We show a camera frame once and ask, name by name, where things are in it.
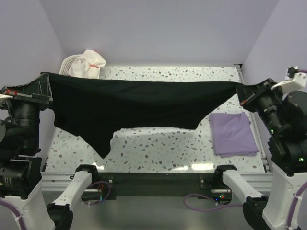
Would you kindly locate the folded purple t shirt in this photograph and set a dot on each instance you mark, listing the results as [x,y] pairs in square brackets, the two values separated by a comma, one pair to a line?
[232,135]

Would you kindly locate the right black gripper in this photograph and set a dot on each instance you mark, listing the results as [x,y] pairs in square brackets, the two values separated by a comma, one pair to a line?
[247,94]

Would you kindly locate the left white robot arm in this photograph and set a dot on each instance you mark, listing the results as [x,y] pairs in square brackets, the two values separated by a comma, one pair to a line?
[20,175]

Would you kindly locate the white t shirt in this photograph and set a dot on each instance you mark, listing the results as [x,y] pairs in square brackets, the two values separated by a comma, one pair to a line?
[87,65]

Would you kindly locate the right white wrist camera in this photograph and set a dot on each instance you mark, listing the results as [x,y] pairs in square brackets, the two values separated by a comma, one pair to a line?
[295,80]

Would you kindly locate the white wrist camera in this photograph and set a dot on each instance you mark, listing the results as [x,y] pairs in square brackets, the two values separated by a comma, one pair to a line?
[295,80]
[4,97]

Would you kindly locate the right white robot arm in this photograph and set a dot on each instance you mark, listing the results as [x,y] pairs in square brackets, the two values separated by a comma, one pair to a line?
[284,113]

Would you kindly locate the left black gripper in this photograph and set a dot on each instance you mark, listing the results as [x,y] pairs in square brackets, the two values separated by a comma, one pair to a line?
[39,89]

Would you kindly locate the black t shirt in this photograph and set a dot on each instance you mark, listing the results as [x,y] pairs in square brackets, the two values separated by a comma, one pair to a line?
[95,108]

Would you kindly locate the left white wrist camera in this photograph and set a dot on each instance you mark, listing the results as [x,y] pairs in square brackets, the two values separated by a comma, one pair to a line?
[4,97]

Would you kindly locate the white laundry basket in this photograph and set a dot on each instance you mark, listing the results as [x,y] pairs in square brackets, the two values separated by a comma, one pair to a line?
[67,62]

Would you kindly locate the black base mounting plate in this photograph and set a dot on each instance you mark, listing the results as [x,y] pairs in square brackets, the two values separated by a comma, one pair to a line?
[105,191]

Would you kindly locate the aluminium frame rail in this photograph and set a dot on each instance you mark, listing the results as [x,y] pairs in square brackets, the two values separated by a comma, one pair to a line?
[58,181]

